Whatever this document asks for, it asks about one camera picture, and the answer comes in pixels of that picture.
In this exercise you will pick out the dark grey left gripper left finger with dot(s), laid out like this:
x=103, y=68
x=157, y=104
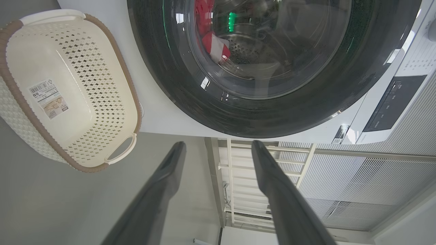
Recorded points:
x=153, y=204

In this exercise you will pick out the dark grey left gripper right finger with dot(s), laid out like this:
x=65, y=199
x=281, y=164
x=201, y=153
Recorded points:
x=286, y=204

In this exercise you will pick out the black round glass washer door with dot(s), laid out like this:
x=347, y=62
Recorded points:
x=259, y=115

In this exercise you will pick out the red and white garment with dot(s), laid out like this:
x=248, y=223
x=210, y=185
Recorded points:
x=214, y=47

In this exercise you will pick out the white front-load washing machine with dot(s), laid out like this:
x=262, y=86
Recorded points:
x=160, y=112

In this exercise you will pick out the cream perforated laundry basket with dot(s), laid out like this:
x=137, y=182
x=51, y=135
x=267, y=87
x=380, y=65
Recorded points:
x=85, y=88

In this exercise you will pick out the printed product label sticker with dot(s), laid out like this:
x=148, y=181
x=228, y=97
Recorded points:
x=47, y=98

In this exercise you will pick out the white metal rack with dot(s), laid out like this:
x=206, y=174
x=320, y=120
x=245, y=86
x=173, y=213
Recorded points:
x=252, y=204

